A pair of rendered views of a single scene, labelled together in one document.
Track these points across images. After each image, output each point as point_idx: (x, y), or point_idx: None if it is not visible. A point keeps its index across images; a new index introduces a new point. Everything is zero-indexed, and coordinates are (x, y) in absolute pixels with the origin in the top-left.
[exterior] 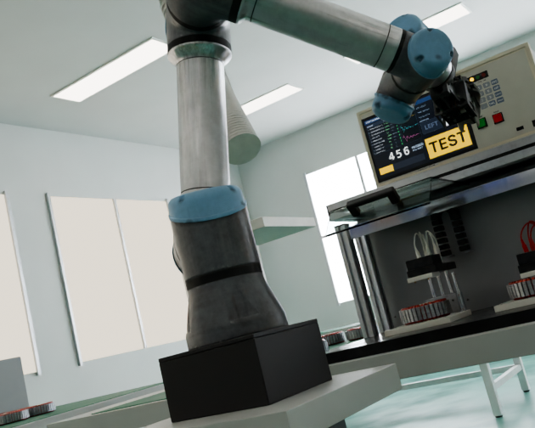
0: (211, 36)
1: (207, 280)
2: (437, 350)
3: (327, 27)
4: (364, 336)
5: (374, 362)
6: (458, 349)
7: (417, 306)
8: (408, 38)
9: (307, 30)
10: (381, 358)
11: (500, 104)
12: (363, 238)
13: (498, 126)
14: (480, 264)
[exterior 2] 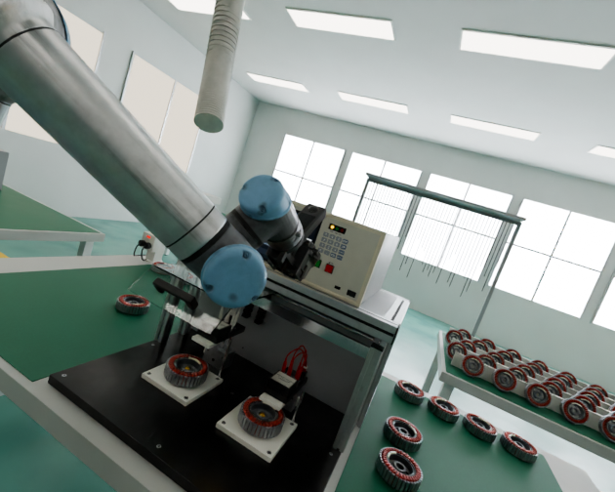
0: None
1: None
2: (121, 473)
3: (103, 172)
4: (154, 338)
5: (77, 436)
6: (134, 488)
7: (176, 372)
8: (216, 247)
9: (74, 155)
10: (83, 439)
11: (338, 260)
12: None
13: (325, 274)
14: (263, 334)
